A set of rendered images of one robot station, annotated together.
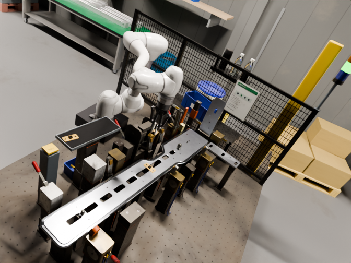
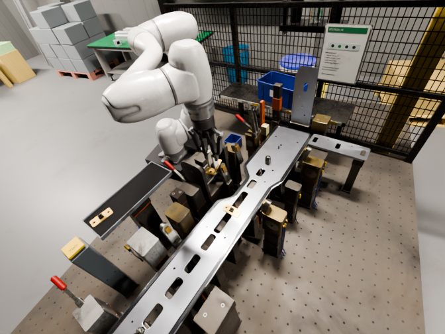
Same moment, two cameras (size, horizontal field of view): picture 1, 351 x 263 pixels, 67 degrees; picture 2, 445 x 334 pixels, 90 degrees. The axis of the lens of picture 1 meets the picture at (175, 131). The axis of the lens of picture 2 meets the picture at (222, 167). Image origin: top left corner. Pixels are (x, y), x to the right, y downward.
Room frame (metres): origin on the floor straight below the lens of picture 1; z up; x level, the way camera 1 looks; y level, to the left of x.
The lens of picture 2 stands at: (0.76, -0.13, 1.85)
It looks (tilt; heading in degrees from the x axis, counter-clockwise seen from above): 45 degrees down; 21
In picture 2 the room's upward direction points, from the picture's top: 11 degrees counter-clockwise
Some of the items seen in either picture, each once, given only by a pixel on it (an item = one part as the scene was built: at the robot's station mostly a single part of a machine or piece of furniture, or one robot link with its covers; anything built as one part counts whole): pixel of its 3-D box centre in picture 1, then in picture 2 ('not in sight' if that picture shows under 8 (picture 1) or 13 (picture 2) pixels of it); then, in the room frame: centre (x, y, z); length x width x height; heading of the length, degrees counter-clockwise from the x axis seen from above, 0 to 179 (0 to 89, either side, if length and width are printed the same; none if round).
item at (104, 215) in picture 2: (70, 136); (100, 216); (1.09, 0.52, 1.17); 0.08 x 0.04 x 0.01; 149
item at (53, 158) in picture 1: (47, 179); (106, 271); (0.96, 0.56, 0.92); 0.08 x 0.08 x 0.44; 67
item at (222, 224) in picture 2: (135, 189); (226, 240); (1.21, 0.10, 0.84); 0.12 x 0.05 x 0.29; 67
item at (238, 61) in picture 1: (237, 64); (318, 1); (2.35, -0.27, 1.53); 0.07 x 0.07 x 0.20
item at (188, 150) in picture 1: (148, 170); (230, 215); (1.26, 0.06, 1.00); 1.38 x 0.22 x 0.02; 157
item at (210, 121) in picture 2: (162, 108); (204, 126); (1.33, 0.12, 1.42); 0.08 x 0.07 x 0.09; 80
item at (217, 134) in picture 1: (210, 150); (316, 142); (1.92, -0.34, 0.88); 0.08 x 0.08 x 0.36; 67
